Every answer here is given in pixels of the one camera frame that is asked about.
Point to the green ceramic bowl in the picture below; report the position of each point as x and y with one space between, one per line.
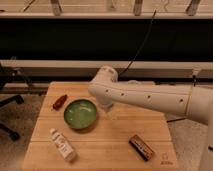
80 114

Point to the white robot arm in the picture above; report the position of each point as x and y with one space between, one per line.
195 103

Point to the red small bottle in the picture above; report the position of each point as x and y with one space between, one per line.
59 102

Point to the wooden cutting board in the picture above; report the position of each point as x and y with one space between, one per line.
104 146

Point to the white plastic bottle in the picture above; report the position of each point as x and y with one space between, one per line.
63 145

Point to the brown rectangular box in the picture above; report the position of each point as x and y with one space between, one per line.
141 147

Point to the black office chair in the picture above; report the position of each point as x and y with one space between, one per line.
5 104

